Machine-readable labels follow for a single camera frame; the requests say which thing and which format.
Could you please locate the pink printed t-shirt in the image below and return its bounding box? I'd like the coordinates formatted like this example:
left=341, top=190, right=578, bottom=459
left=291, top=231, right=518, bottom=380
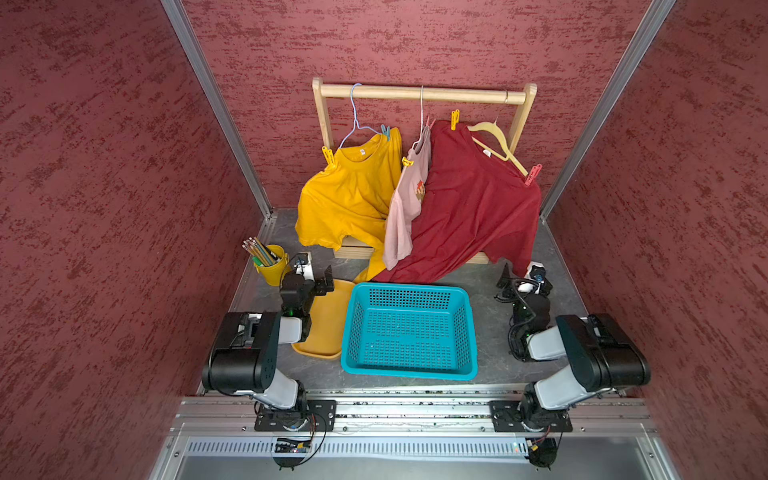
left=382, top=129, right=432, bottom=270

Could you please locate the white wire hanger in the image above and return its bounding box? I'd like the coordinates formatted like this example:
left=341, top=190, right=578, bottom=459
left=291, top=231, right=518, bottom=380
left=411, top=86, right=429, bottom=151

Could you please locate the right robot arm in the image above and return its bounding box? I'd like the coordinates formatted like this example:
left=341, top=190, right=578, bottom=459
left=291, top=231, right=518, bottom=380
left=495, top=263, right=651, bottom=431

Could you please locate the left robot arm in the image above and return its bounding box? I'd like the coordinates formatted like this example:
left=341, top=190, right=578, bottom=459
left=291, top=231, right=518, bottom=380
left=201, top=267, right=334, bottom=414

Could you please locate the cream plastic hanger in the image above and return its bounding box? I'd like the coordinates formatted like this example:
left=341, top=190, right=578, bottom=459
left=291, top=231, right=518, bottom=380
left=467, top=122, right=529, bottom=178

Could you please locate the yellow pencil cup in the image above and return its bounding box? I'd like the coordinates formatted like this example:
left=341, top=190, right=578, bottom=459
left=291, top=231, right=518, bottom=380
left=252, top=245, right=288, bottom=287

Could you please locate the wooden clothes rack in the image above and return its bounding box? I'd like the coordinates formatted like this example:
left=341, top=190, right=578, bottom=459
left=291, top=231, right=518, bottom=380
left=311, top=77, right=538, bottom=265

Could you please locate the pencils bundle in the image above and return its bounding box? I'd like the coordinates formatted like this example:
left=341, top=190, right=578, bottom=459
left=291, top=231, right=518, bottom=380
left=242, top=237, right=279, bottom=267

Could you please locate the yellow plastic tray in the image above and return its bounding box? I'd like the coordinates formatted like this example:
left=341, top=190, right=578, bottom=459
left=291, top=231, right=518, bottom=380
left=292, top=280, right=356, bottom=360

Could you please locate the dark red t-shirt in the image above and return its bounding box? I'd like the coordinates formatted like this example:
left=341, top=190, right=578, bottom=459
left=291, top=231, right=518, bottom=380
left=373, top=120, right=542, bottom=284

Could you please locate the yellow t-shirt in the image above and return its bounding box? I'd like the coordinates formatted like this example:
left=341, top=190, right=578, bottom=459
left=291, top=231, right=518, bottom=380
left=296, top=128, right=402, bottom=282

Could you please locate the teal plastic basket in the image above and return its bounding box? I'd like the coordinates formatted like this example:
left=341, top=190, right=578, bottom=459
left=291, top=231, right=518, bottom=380
left=340, top=283, right=478, bottom=381

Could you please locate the pink clothespin on red shirt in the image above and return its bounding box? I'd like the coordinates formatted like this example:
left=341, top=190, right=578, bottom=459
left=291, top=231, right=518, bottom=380
left=525, top=164, right=543, bottom=186

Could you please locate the yellow clothespin on red shirt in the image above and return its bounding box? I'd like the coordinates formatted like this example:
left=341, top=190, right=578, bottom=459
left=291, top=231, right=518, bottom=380
left=450, top=109, right=460, bottom=131

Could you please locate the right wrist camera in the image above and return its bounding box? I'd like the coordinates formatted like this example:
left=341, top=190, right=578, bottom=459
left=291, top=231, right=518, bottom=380
left=517, top=262, right=553, bottom=297

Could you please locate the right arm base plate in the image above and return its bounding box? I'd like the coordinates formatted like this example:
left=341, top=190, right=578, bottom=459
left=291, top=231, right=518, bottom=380
left=488, top=400, right=573, bottom=435

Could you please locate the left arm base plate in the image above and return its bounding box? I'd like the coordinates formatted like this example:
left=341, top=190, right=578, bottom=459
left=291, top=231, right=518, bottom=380
left=254, top=400, right=338, bottom=434

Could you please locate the aluminium mounting rail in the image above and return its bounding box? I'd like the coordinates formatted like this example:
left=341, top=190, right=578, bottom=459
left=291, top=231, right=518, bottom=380
left=150, top=384, right=678, bottom=479

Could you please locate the light blue wire hanger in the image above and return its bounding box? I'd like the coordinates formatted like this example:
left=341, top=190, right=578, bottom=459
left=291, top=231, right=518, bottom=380
left=338, top=83, right=383, bottom=149

